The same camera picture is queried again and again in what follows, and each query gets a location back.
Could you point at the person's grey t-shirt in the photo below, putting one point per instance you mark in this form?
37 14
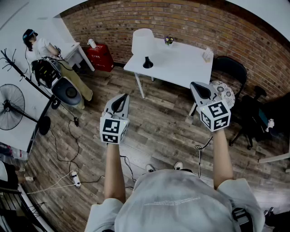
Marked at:
172 204

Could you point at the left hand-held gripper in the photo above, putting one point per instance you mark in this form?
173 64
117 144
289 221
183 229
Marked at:
111 129

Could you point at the clear tissue box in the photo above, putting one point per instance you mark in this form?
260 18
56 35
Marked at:
208 56

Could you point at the white table lamp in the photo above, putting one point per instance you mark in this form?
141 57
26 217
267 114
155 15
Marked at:
142 42

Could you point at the white paper cup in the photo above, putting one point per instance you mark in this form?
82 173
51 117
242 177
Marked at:
91 43

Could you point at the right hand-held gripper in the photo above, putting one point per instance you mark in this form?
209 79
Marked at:
215 115

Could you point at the red plastic crate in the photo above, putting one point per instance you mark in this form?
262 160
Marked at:
100 59

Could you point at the black folding chair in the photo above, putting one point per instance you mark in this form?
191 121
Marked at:
233 70

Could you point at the round patterned seat cushion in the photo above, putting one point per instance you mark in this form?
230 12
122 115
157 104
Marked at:
225 93

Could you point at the person's right forearm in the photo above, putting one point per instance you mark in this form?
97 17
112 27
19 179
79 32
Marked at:
222 158

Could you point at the person's left forearm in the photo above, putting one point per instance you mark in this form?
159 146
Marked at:
114 172

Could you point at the white and black dome device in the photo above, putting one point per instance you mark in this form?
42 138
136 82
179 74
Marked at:
68 91

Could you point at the purple flower pot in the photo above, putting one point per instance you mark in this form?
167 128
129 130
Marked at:
169 40

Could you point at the black standing fan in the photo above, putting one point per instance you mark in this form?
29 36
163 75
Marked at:
10 106

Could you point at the white power strip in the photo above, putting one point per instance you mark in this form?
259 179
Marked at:
75 179

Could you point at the small white plush toy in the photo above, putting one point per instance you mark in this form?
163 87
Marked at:
270 125

